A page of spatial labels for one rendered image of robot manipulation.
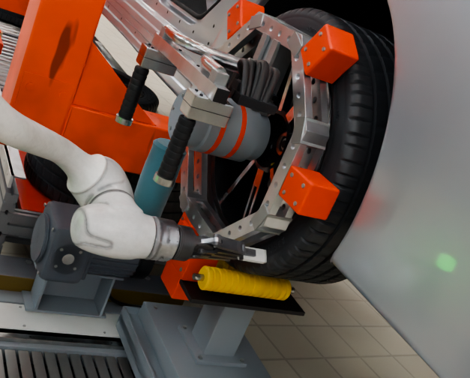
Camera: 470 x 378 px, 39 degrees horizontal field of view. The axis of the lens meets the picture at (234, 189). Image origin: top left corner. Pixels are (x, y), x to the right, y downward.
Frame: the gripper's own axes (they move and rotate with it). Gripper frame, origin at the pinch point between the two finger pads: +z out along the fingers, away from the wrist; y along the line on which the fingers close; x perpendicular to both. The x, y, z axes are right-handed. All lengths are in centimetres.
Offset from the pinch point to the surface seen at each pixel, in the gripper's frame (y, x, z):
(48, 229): -52, 15, -31
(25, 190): -91, 39, -29
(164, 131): -43, 48, -2
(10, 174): -71, 36, -39
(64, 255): -53, 8, -26
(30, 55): -35, 56, -46
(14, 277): -80, 7, -32
